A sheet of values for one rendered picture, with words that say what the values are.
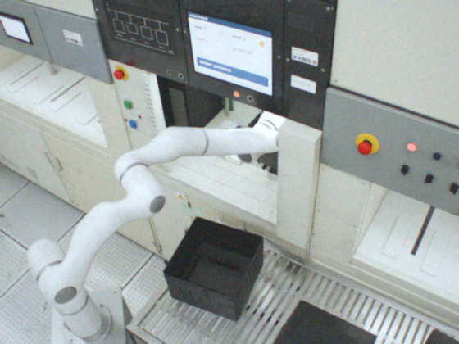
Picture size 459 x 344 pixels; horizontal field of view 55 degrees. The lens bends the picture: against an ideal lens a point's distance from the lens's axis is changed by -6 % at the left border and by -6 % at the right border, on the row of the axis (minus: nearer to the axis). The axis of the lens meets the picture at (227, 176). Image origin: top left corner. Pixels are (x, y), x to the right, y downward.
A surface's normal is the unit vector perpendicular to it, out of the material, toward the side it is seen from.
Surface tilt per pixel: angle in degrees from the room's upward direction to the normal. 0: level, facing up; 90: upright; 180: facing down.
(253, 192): 0
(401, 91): 90
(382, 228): 0
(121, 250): 0
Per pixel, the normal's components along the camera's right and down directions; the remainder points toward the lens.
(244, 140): -0.06, 0.00
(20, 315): -0.06, -0.69
